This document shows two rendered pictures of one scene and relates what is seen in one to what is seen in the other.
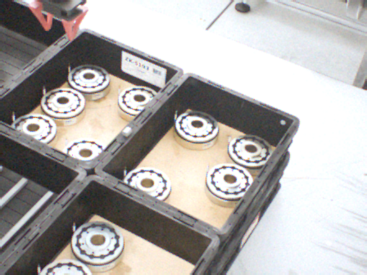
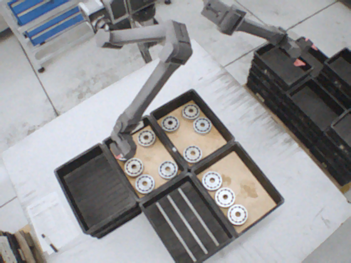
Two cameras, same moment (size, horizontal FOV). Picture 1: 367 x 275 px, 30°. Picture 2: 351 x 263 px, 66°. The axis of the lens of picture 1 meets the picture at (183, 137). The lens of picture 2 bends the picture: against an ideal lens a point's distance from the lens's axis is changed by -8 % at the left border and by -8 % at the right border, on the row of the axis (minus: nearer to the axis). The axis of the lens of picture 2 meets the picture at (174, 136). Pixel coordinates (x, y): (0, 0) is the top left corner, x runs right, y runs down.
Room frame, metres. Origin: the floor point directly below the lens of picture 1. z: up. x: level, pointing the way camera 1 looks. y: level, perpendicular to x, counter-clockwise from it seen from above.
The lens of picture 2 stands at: (0.67, 0.58, 2.32)
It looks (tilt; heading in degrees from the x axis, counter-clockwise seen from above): 64 degrees down; 309
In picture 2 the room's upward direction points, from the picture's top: 7 degrees counter-clockwise
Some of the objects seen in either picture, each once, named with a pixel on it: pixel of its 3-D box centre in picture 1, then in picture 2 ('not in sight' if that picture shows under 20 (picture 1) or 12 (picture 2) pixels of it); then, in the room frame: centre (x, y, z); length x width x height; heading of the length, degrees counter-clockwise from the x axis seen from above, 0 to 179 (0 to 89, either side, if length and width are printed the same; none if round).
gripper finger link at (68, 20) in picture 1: (65, 19); not in sight; (1.20, 0.28, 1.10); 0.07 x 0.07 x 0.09; 65
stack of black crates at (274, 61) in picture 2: not in sight; (277, 76); (0.84, -1.06, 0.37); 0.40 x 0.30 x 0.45; 158
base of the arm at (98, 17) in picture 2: not in sight; (102, 24); (1.50, -0.04, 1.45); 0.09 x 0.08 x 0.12; 68
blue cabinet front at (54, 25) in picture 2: not in sight; (55, 8); (2.88, -0.61, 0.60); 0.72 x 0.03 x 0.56; 68
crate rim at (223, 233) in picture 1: (202, 147); (191, 126); (1.05, -0.04, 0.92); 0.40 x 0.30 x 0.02; 156
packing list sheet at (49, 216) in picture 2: not in sight; (50, 221); (1.48, 0.80, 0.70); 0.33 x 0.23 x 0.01; 158
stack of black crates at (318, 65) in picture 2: not in sight; (304, 64); (0.69, -1.44, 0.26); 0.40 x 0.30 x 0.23; 158
